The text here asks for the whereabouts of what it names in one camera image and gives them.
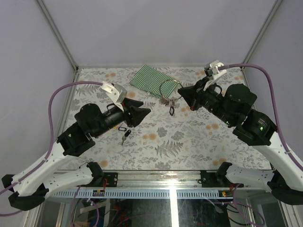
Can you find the green white striped cloth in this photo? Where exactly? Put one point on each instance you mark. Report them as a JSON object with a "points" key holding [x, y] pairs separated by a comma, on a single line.
{"points": [[148, 79]]}

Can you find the silver key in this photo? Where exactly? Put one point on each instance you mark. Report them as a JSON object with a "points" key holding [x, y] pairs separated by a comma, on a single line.
{"points": [[123, 139]]}

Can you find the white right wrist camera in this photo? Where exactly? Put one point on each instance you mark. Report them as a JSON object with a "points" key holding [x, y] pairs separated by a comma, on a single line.
{"points": [[213, 72]]}

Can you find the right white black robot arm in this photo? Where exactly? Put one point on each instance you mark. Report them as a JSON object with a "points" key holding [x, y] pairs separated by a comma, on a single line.
{"points": [[255, 129]]}

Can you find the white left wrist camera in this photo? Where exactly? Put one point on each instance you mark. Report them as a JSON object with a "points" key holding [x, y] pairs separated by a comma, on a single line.
{"points": [[116, 93]]}

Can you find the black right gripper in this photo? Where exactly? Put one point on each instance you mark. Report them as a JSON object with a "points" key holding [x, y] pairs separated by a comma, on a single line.
{"points": [[194, 94]]}

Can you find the white slotted cable duct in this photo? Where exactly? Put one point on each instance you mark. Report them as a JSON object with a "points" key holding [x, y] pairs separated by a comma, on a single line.
{"points": [[144, 194]]}

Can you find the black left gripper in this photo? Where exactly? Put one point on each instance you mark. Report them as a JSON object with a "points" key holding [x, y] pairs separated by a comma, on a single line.
{"points": [[138, 114]]}

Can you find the aluminium mounting rail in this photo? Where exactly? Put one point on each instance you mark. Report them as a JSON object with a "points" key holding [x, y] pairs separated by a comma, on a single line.
{"points": [[157, 179]]}

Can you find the black tag on keyring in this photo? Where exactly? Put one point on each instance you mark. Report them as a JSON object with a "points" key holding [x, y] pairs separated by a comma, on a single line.
{"points": [[171, 110]]}

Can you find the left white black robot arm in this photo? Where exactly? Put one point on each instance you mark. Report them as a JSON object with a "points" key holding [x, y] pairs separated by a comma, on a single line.
{"points": [[30, 191]]}

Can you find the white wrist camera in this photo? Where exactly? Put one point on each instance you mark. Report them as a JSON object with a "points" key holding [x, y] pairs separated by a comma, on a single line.
{"points": [[213, 72], [116, 93]]}

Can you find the large silver keyring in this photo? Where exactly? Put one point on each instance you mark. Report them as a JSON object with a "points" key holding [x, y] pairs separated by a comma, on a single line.
{"points": [[168, 90]]}

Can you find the glossy black key tag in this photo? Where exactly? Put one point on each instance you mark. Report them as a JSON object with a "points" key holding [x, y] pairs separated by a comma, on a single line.
{"points": [[128, 132]]}

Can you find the black tag with white label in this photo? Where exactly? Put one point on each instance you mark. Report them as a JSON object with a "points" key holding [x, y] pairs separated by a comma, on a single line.
{"points": [[122, 129]]}

